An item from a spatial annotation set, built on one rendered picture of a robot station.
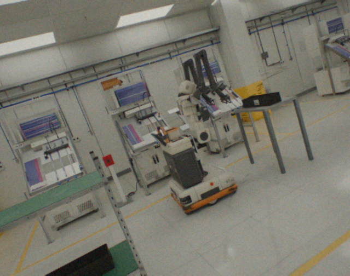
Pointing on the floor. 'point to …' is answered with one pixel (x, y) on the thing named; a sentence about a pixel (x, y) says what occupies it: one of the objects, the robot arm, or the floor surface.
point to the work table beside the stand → (273, 129)
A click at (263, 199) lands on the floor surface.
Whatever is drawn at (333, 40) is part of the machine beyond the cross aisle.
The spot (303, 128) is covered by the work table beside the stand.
